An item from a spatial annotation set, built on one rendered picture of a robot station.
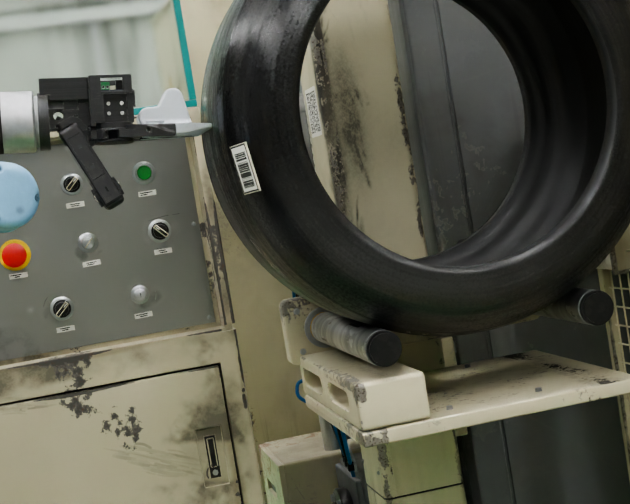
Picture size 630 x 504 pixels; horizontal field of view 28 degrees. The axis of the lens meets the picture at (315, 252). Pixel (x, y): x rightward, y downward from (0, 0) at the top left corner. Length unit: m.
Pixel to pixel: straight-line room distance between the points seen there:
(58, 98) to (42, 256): 0.60
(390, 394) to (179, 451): 0.65
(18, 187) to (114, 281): 0.74
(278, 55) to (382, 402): 0.43
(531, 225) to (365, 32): 0.38
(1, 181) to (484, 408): 0.64
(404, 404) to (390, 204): 0.45
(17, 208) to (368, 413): 0.48
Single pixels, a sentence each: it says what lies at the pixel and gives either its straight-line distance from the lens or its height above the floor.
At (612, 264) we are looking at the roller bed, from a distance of 1.95.
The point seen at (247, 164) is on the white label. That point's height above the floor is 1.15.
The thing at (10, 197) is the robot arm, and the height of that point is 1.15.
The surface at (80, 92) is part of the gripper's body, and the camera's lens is 1.57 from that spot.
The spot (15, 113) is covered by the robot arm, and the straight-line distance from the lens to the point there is 1.54.
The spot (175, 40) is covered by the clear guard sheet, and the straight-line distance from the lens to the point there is 2.13.
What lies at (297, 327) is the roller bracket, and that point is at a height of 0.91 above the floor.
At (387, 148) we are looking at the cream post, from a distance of 1.90.
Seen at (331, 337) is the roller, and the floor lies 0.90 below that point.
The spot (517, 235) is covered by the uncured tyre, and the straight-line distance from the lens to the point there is 1.85.
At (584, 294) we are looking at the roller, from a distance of 1.62.
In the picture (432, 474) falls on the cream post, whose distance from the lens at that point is 1.96.
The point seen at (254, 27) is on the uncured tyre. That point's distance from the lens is 1.51.
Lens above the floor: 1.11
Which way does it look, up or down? 3 degrees down
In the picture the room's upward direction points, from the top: 9 degrees counter-clockwise
